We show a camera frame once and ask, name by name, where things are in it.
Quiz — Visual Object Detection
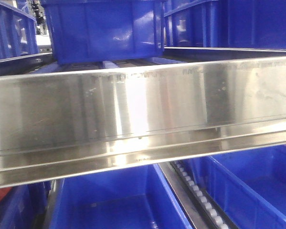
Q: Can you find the large blue plastic bin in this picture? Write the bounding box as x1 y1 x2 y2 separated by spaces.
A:
41 0 164 64

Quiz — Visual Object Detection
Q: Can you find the blue bin lower shelf centre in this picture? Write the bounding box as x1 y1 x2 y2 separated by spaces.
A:
48 164 191 229

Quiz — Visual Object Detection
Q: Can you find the blue bin shelf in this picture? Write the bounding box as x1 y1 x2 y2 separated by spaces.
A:
0 181 51 229
48 164 191 229
181 145 286 229

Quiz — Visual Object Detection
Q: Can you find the lower roller track strip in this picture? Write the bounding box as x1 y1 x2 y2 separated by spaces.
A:
170 161 238 229

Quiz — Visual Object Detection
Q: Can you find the blue bin lower shelf right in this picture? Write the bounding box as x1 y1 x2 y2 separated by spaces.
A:
181 145 286 229

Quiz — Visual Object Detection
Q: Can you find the blue bin lower shelf left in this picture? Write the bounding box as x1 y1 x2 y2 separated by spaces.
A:
0 181 51 229

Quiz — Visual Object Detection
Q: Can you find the blue crate upper left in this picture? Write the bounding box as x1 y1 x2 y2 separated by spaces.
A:
0 0 39 60

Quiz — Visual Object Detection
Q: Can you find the ribbed blue plastic crate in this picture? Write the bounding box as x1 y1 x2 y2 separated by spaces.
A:
164 0 286 50

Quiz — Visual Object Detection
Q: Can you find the stainless steel shelf front rail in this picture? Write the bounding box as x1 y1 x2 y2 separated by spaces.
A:
0 56 286 188

